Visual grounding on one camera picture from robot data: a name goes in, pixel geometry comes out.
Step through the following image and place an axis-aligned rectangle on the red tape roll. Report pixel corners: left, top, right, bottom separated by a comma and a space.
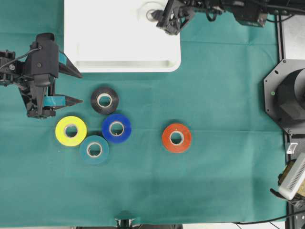
162, 123, 192, 153

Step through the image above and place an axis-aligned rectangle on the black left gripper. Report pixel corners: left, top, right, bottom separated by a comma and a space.
20, 50, 84, 119

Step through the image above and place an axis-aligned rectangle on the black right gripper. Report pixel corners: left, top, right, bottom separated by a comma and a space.
156, 0, 195, 35

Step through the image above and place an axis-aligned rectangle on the white tape roll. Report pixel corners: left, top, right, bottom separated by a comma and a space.
137, 0, 166, 23

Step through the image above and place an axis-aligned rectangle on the white perforated box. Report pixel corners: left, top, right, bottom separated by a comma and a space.
279, 153, 305, 200

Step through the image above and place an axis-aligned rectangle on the blue tape roll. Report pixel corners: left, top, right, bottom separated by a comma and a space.
102, 114, 132, 144

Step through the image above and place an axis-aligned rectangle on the yellow tape roll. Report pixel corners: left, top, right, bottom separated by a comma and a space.
55, 116, 87, 147

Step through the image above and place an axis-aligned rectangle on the green tape roll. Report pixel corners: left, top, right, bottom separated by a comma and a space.
80, 135, 110, 165

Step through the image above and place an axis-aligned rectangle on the black aluminium frame rail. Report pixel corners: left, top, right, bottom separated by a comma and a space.
277, 15, 305, 229

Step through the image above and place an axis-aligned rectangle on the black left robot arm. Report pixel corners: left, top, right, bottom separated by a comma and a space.
0, 48, 83, 119

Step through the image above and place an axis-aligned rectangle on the white plastic case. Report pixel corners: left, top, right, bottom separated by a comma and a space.
64, 0, 181, 73

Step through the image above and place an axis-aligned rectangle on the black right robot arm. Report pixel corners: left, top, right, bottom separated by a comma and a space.
151, 0, 305, 35

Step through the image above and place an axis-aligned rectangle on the black tape roll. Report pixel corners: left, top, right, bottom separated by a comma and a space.
91, 87, 119, 115

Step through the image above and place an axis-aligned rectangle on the green table cloth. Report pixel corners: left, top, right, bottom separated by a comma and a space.
0, 13, 286, 227

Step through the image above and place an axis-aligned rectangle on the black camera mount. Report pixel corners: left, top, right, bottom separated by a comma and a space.
115, 210, 139, 229

